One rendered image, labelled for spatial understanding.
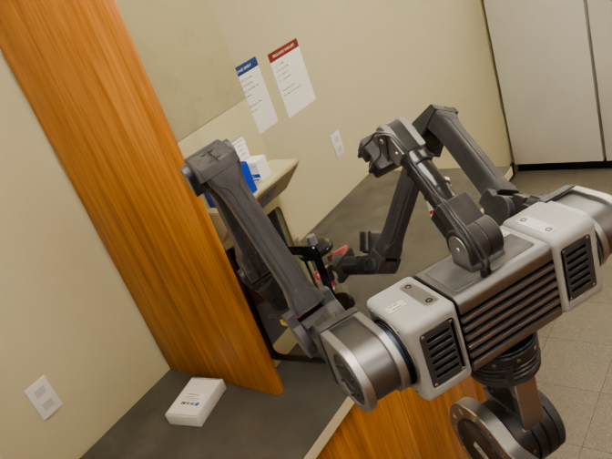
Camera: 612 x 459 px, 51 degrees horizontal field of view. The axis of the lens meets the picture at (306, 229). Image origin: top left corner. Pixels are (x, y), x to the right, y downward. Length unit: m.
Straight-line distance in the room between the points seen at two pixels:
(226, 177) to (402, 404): 1.21
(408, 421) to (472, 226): 1.23
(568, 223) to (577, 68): 3.37
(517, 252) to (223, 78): 1.03
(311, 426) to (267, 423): 0.14
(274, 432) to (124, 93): 0.96
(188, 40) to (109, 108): 0.29
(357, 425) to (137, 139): 1.01
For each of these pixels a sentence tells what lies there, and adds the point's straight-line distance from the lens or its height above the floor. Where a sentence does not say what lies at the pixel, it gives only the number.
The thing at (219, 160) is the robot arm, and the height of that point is 1.78.
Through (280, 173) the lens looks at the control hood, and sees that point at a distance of 1.81.
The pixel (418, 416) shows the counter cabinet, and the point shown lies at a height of 0.55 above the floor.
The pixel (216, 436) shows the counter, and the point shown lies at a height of 0.94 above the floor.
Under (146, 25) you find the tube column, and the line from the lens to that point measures 1.69.
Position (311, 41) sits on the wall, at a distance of 2.89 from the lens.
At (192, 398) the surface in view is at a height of 0.98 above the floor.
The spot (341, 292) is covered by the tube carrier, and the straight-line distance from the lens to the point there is 1.98.
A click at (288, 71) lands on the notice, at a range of 2.73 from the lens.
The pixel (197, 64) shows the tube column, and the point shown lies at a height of 1.86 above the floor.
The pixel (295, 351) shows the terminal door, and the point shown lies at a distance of 1.89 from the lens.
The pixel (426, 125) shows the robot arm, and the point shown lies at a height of 1.57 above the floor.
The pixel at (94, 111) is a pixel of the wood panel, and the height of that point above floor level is 1.85.
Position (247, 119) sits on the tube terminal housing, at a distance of 1.88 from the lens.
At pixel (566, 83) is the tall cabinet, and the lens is 4.54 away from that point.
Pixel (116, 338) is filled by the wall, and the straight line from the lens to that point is 2.14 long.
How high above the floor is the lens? 2.11
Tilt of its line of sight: 25 degrees down
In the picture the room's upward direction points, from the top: 20 degrees counter-clockwise
